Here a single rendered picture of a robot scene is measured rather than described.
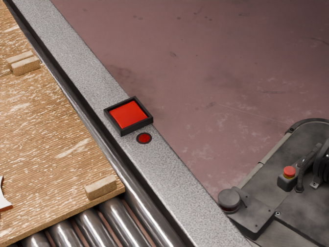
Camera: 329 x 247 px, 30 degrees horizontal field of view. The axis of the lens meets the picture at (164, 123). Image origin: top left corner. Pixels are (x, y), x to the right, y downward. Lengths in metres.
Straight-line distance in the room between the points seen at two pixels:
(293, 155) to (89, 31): 1.33
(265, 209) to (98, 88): 0.77
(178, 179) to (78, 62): 0.41
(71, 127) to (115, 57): 1.63
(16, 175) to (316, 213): 1.05
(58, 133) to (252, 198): 0.86
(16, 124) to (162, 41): 1.73
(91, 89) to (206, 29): 1.70
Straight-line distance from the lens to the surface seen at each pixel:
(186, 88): 2.67
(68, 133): 1.23
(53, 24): 1.54
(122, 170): 1.17
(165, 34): 2.96
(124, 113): 1.26
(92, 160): 1.17
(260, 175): 2.04
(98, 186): 1.10
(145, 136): 1.23
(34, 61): 1.37
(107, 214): 1.12
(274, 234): 1.91
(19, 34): 1.50
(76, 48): 1.46
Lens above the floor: 1.82
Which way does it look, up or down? 46 degrees down
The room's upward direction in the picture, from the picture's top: 3 degrees counter-clockwise
